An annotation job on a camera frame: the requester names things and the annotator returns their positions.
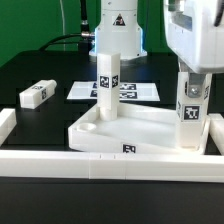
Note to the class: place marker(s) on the white fiducial marker sheet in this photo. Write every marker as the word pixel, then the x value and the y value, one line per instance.
pixel 128 91

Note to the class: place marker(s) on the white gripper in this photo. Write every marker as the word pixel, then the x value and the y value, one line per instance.
pixel 194 31

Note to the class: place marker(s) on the white U-shaped fence frame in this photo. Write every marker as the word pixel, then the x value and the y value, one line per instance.
pixel 168 167

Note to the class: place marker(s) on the white desk top tray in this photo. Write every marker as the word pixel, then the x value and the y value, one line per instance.
pixel 137 129

